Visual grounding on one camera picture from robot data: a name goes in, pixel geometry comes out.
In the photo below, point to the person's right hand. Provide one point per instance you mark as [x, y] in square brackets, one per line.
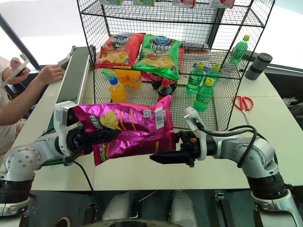
[52, 73]

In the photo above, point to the green soda bottle yellow cap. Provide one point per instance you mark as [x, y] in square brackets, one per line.
[194, 80]
[214, 72]
[239, 50]
[203, 97]

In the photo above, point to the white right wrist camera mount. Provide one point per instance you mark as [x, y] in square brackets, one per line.
[192, 116]

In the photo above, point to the green belt conveyor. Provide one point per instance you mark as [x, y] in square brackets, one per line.
[71, 85]

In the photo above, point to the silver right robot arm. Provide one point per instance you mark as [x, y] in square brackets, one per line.
[260, 151]

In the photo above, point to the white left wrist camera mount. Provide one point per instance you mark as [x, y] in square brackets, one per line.
[60, 116]

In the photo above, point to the person's right forearm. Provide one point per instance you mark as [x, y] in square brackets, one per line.
[23, 99]

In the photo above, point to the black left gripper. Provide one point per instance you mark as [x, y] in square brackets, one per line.
[74, 140]

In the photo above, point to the person in white shirt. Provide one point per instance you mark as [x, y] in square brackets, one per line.
[3, 94]

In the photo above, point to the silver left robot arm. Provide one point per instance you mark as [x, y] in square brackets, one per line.
[21, 160]

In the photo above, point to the white smartphone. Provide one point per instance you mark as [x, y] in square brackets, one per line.
[17, 69]

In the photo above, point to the red potato chips bag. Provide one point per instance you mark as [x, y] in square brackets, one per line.
[118, 50]

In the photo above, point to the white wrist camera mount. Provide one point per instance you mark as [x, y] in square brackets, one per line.
[192, 116]
[60, 116]

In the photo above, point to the red drink carton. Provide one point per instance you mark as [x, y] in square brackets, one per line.
[223, 3]
[184, 2]

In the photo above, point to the grey cylindrical flask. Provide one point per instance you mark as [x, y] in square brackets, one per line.
[256, 66]

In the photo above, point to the person's left hand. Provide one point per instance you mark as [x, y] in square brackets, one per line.
[22, 73]

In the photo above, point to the green drink carton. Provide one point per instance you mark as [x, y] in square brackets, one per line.
[144, 2]
[111, 2]

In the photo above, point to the white rounded leg cover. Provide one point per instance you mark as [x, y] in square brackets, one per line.
[117, 205]
[183, 208]

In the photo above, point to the green potato chips bag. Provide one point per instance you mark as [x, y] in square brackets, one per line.
[158, 56]

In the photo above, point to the orange soda bottle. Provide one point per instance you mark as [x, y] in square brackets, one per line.
[136, 79]
[123, 77]
[117, 91]

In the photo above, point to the purple potato chips bag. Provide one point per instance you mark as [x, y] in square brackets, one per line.
[135, 127]

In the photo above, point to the dark flat box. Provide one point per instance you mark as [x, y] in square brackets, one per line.
[196, 48]

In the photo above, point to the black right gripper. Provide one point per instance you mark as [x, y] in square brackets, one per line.
[190, 146]

